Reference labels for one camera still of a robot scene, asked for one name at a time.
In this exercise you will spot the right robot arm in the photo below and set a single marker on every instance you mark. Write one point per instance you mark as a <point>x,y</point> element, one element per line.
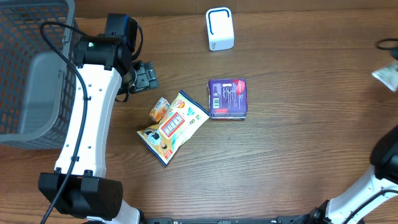
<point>376,186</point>

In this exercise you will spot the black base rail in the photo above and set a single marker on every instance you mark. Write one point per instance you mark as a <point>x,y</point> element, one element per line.
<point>168,220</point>

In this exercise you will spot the white barcode scanner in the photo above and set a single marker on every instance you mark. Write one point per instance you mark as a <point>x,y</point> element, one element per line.
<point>219,23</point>

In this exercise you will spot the grey plastic mesh basket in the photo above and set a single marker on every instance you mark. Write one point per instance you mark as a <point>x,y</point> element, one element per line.
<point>37,87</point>

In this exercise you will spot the white orange snack bag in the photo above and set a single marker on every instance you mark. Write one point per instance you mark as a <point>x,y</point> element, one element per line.
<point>181,120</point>

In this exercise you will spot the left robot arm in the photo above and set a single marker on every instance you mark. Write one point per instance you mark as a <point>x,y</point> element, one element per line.
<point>106,66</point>

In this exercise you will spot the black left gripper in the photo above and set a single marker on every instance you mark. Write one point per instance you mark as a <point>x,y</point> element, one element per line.
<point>147,76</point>

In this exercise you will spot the red purple snack packet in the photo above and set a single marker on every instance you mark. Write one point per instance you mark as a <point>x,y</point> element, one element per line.
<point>228,98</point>

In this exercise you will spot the small orange candy pack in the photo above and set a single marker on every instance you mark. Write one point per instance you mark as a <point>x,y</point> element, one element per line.
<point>158,111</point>

